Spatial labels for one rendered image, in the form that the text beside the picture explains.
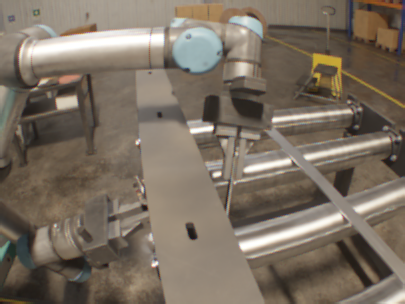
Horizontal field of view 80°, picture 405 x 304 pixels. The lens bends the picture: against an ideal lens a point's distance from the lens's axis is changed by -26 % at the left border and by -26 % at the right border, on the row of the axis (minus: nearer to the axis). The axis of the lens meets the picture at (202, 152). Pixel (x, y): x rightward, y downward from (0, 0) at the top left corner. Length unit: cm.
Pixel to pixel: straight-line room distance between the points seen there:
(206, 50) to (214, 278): 31
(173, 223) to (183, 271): 8
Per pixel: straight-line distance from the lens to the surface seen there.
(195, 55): 46
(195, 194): 40
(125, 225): 52
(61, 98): 295
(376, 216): 87
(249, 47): 61
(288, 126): 125
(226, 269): 31
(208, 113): 58
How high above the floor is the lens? 141
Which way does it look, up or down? 31 degrees down
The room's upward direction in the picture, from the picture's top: 3 degrees counter-clockwise
